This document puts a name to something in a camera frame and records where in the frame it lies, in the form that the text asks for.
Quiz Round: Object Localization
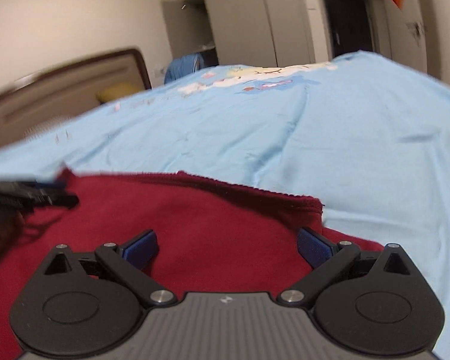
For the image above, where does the yellow pillow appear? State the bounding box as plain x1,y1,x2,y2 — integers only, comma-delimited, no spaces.
96,82,142,104

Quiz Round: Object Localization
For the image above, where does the white bedroom door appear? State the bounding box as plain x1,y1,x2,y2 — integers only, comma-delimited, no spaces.
382,0,440,78

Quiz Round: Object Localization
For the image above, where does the dark red knit sweater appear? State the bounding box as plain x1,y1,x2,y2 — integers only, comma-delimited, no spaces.
0,168,386,360

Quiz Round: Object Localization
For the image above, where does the beige built-in wardrobe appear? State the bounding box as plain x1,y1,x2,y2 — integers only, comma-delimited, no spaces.
161,0,331,67

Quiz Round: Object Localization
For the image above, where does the light blue cartoon bedspread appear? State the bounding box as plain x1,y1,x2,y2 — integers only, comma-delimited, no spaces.
0,51,450,359

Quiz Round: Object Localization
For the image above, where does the blue clothes pile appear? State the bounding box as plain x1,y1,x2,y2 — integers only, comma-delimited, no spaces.
164,53,205,85

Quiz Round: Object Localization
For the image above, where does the brown beige bed headboard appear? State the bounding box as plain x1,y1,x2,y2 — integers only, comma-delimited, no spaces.
0,48,152,147

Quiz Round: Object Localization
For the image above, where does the black door handle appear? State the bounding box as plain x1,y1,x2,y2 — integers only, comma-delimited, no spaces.
406,21,426,47

